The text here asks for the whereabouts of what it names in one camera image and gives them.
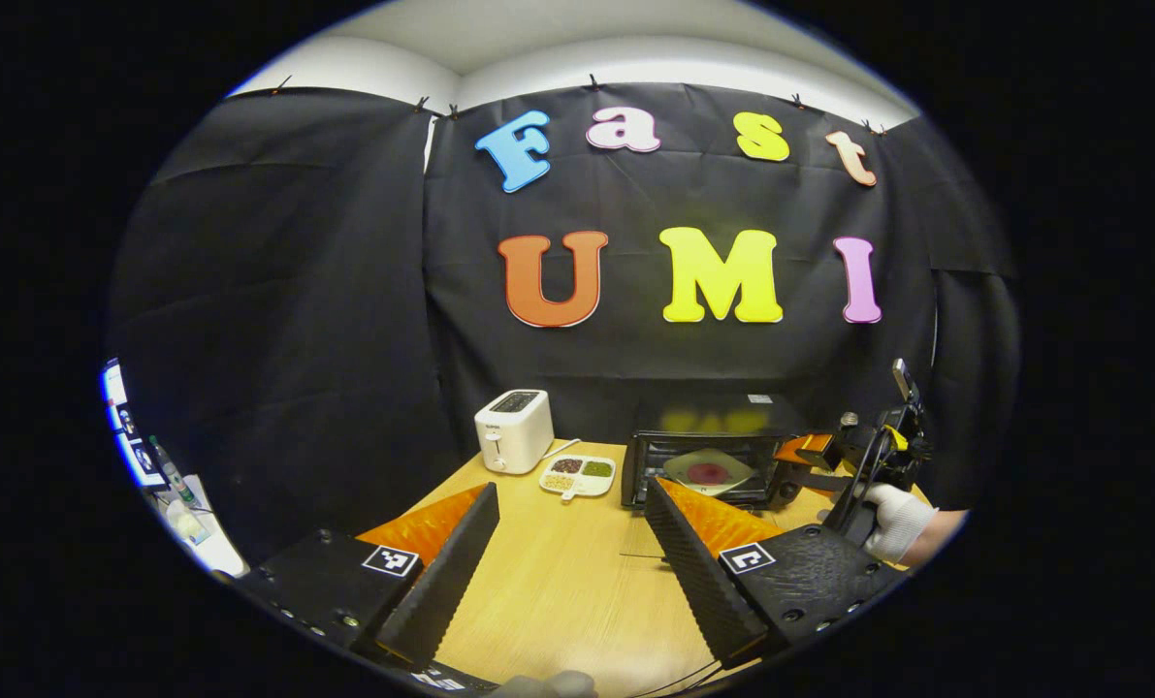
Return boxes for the black electric oven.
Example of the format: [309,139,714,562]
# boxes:
[621,393,813,558]

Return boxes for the white toaster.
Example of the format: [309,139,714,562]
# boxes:
[474,389,556,475]

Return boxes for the white square plate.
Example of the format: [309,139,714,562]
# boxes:
[662,447,757,497]

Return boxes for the white divided snack plate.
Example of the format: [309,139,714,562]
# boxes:
[538,454,618,501]

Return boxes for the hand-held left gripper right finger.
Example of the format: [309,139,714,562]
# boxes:
[643,475,913,670]

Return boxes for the white side desk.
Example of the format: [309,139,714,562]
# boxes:
[150,475,248,575]

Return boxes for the green plastic bottle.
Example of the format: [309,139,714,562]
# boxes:
[148,435,197,508]

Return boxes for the computer monitor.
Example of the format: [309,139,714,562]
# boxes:
[100,359,169,489]

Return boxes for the black cable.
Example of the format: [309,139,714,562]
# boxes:
[630,659,725,698]

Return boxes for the row of small cloth clips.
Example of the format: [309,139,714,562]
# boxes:
[272,74,883,137]

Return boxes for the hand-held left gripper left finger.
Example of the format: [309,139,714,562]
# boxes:
[238,482,500,672]

